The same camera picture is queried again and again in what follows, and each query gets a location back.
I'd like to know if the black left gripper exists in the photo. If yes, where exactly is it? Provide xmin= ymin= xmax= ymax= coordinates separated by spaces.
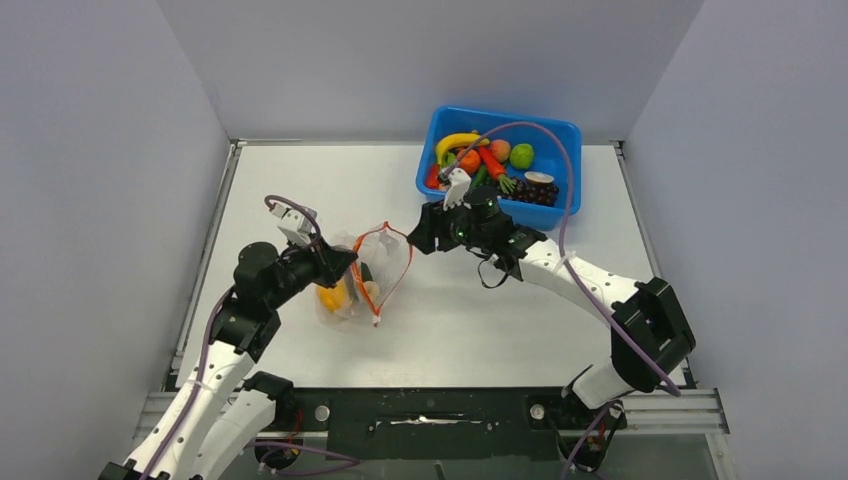
xmin=266 ymin=232 xmax=358 ymax=310

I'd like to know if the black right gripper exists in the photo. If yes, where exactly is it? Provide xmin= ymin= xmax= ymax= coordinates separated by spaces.
xmin=411 ymin=192 xmax=491 ymax=254

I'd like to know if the toy avocado half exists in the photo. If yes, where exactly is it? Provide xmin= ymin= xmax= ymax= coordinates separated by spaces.
xmin=360 ymin=262 xmax=374 ymax=283

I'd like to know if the yellow toy bell pepper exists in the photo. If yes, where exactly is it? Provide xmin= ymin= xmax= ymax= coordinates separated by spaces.
xmin=315 ymin=281 xmax=353 ymax=315

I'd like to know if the clear zip top bag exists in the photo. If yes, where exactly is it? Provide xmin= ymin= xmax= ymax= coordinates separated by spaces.
xmin=315 ymin=222 xmax=413 ymax=327

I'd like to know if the white toy garlic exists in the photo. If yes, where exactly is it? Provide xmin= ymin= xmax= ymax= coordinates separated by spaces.
xmin=363 ymin=280 xmax=381 ymax=304

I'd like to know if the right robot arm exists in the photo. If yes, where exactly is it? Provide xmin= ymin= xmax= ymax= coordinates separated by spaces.
xmin=408 ymin=187 xmax=696 ymax=427

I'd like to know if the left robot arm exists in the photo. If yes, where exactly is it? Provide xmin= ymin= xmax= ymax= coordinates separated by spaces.
xmin=100 ymin=238 xmax=358 ymax=479

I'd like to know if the red toy chili pepper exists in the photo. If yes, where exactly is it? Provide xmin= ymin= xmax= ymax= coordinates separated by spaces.
xmin=425 ymin=163 xmax=441 ymax=190

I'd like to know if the green toy leaf vegetable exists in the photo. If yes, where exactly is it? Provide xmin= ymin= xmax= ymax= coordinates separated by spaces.
xmin=441 ymin=152 xmax=457 ymax=168

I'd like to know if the green toy chili pepper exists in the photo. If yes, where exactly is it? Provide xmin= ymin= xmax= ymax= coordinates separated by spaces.
xmin=470 ymin=165 xmax=488 ymax=190

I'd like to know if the orange toy tangerine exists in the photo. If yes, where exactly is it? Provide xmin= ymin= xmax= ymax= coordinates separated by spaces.
xmin=458 ymin=149 xmax=482 ymax=176

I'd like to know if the orange toy carrot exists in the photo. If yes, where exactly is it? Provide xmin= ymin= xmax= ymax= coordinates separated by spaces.
xmin=477 ymin=146 xmax=516 ymax=195

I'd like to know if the yellow toy banana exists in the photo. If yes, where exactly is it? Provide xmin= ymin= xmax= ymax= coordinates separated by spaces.
xmin=435 ymin=132 xmax=490 ymax=168

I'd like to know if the toy peach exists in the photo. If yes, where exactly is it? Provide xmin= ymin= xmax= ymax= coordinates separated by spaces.
xmin=488 ymin=139 xmax=512 ymax=164

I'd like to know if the brown white toy mushroom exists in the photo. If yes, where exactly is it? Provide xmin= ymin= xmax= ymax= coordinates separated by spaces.
xmin=524 ymin=171 xmax=555 ymax=185

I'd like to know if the green toy lime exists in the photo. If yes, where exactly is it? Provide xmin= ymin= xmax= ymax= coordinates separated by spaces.
xmin=508 ymin=143 xmax=535 ymax=170

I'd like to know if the dark toy grapes bunch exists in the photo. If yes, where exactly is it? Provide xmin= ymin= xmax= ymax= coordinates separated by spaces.
xmin=503 ymin=177 xmax=559 ymax=207

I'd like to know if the blue plastic bin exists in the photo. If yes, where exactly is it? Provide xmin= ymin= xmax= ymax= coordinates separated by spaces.
xmin=416 ymin=106 xmax=582 ymax=231

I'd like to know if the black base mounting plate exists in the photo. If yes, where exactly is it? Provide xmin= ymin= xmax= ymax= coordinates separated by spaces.
xmin=211 ymin=370 xmax=631 ymax=465

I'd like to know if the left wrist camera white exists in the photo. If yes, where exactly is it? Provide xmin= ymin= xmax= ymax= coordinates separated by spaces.
xmin=271 ymin=203 xmax=316 ymax=247

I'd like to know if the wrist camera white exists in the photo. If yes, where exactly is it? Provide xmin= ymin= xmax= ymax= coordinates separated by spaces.
xmin=271 ymin=203 xmax=316 ymax=247
xmin=438 ymin=167 xmax=471 ymax=211

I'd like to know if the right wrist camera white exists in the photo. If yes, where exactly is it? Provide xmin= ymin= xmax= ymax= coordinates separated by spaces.
xmin=438 ymin=167 xmax=471 ymax=211

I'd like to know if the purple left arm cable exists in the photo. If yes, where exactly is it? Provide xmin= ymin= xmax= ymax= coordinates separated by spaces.
xmin=135 ymin=194 xmax=324 ymax=480

